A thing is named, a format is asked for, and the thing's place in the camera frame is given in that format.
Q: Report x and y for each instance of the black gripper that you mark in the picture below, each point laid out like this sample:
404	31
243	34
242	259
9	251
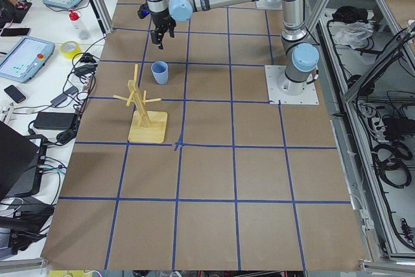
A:
161	19

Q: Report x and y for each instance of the light blue plastic cup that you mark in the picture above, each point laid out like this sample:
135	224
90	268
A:
160	71

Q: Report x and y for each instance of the red cap squeeze bottle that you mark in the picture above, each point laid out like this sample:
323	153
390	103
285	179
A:
81	30

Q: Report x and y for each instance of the wooden mug tree stand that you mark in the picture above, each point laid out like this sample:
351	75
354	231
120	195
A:
146	126

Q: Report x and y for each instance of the yellow tape roll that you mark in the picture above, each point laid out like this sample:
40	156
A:
70	49

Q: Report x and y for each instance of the teach pendant tablet near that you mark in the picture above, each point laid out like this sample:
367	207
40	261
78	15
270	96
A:
26	58

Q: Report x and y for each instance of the large black power brick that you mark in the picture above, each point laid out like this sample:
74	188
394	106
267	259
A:
53	121

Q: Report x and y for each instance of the black smartphone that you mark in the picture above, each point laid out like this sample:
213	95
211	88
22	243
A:
16	95

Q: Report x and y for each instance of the black laptop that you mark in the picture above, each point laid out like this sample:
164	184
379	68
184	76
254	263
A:
21	159

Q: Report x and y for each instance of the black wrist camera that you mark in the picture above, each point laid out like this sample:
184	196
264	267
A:
143	11

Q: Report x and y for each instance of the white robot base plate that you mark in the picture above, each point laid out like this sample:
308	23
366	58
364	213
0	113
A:
283	91

